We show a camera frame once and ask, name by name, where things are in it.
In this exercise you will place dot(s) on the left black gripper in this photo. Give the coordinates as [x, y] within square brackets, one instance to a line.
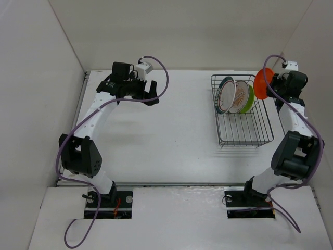
[144, 95]

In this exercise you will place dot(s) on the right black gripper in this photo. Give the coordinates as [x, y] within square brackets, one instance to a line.
[274, 79]

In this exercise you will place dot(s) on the lime green plate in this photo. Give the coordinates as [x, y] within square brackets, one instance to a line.
[250, 100]

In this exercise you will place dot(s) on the orange sunburst patterned plate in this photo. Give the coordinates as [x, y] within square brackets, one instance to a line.
[241, 97]

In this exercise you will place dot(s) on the green rimmed white plate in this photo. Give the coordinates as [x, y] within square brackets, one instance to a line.
[225, 95]

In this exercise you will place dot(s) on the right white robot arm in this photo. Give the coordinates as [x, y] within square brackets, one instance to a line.
[296, 157]

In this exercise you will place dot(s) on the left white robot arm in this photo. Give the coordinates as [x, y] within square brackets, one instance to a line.
[80, 154]

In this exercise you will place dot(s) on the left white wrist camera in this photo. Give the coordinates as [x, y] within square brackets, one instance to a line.
[143, 69]

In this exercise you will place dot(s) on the black wire dish rack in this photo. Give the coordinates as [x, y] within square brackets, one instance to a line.
[252, 128]

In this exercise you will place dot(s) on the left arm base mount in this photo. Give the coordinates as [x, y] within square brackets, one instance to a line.
[120, 208]

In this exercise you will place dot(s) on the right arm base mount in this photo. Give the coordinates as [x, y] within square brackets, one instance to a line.
[240, 206]

